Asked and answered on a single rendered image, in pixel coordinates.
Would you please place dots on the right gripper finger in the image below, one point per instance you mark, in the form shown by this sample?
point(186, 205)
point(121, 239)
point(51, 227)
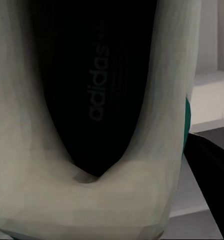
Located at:
point(206, 161)

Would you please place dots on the gym shoe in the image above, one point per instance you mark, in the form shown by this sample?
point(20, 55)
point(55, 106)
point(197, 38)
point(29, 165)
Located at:
point(94, 115)

